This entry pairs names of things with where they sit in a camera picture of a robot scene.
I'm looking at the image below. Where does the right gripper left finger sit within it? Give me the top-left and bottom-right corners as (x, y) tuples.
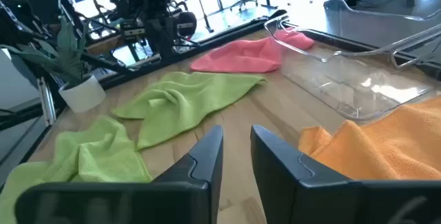
(14, 124), (224, 224)

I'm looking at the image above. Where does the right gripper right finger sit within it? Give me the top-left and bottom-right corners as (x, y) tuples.
(250, 124), (441, 224)

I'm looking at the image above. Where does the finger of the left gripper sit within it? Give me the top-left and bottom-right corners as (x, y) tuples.
(161, 19), (178, 59)
(148, 19), (165, 60)

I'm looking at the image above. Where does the green microfiber towel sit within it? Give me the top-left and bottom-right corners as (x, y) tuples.
(112, 71), (268, 151)
(51, 115), (153, 183)

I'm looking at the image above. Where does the pink microfiber towel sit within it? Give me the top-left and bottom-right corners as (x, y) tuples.
(189, 29), (315, 74)

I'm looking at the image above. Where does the orange microfiber towel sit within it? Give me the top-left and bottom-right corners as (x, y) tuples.
(298, 96), (441, 181)

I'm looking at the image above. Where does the artificial green plant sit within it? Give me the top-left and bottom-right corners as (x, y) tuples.
(1, 15), (92, 87)

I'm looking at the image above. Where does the white plant pot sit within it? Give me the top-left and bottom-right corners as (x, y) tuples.
(57, 74), (107, 114)

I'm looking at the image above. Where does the clear plastic bin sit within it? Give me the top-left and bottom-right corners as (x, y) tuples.
(264, 0), (441, 121)

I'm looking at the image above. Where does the silver metal leg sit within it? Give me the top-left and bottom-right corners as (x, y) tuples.
(37, 77), (57, 128)

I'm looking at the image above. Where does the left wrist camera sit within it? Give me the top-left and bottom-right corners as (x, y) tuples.
(119, 19), (146, 43)

